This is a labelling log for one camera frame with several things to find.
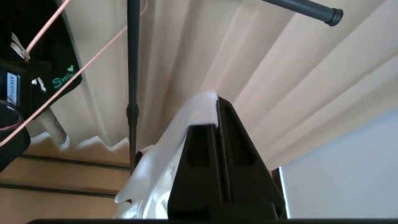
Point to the white garment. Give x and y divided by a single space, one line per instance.
186 115

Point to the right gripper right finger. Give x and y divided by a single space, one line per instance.
252 186

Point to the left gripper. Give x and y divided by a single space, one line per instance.
12 140

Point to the beige curtain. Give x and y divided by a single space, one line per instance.
280 77

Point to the black clothes rack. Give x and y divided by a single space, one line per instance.
133 62

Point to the pink clothes hanger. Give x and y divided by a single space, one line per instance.
93 59

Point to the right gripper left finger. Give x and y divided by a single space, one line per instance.
199 186

